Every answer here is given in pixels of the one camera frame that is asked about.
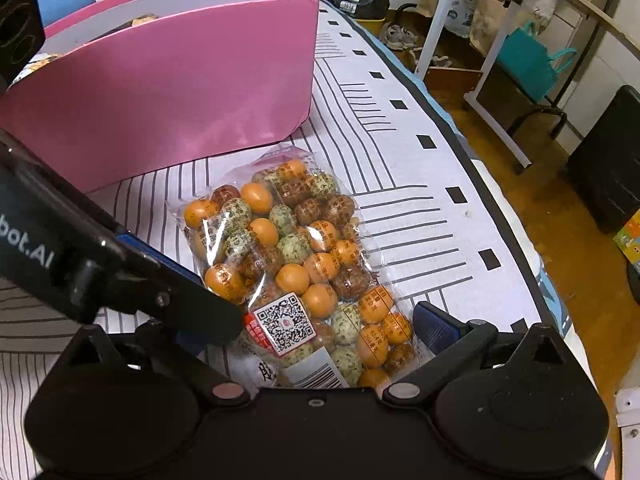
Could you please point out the black suitcase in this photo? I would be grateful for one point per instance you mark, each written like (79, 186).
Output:
(610, 160)

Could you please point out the black bag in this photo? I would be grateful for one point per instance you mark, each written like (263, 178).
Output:
(365, 6)

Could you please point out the large brown paper bag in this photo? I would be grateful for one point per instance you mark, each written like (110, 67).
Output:
(492, 20)

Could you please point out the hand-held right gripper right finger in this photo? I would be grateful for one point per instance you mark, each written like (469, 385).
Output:
(435, 327)

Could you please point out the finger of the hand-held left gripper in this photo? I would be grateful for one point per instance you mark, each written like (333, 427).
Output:
(17, 10)
(200, 310)

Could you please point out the large bag of coated nuts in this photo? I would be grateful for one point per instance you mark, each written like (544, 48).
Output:
(300, 240)

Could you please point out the white printed bag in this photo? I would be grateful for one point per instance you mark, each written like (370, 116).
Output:
(457, 12)

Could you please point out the pink cardboard box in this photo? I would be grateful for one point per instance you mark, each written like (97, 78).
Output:
(175, 100)

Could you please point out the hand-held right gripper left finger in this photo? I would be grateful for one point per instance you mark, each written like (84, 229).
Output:
(200, 365)

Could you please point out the large noodle packet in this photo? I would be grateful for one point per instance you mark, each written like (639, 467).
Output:
(37, 67)

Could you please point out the grey shoes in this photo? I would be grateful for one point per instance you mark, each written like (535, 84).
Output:
(399, 37)

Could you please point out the teal tote bag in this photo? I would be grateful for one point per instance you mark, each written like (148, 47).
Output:
(525, 65)

